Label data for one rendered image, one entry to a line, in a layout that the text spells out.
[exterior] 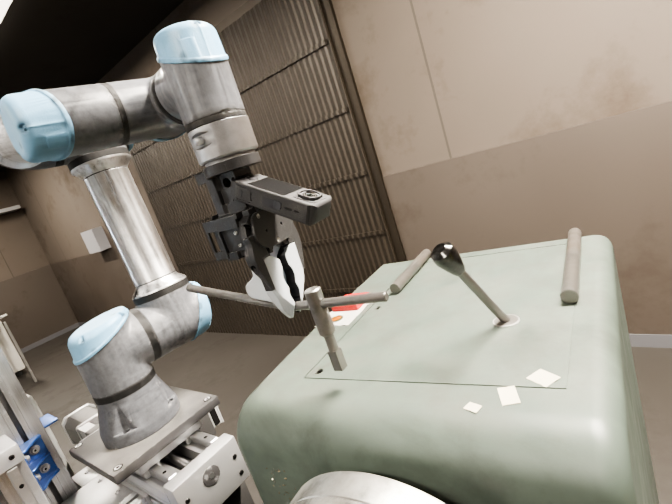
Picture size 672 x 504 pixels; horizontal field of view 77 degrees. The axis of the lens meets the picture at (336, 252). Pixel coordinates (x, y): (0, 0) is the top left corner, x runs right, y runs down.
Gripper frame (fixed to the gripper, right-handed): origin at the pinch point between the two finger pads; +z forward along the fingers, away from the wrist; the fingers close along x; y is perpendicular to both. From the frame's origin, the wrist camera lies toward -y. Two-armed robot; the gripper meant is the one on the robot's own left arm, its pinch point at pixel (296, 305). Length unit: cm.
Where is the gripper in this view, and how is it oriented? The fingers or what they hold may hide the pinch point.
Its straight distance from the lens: 55.5
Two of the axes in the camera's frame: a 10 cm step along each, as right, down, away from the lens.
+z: 3.0, 9.3, 2.2
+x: -4.8, 3.5, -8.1
